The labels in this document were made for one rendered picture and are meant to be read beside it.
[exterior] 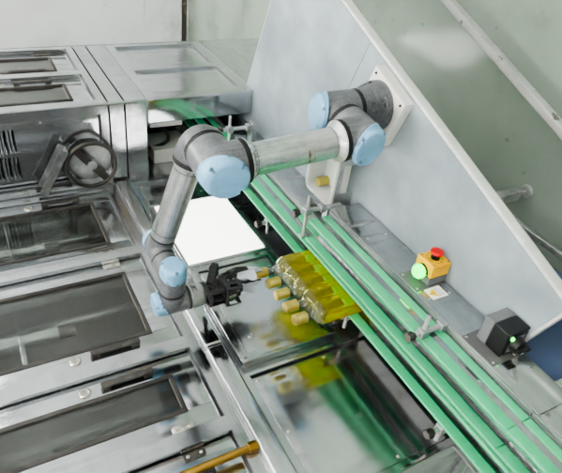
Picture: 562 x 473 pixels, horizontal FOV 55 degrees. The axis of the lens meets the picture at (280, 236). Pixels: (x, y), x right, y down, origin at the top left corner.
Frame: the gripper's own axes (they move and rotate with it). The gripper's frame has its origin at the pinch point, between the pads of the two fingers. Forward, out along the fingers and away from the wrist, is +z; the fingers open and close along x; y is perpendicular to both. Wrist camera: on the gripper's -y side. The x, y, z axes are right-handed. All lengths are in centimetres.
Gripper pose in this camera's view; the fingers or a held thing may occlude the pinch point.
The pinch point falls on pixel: (256, 274)
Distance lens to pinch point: 177.1
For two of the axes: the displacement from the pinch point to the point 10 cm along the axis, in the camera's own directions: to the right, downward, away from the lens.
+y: 4.8, 5.5, -6.9
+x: 1.1, -8.1, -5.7
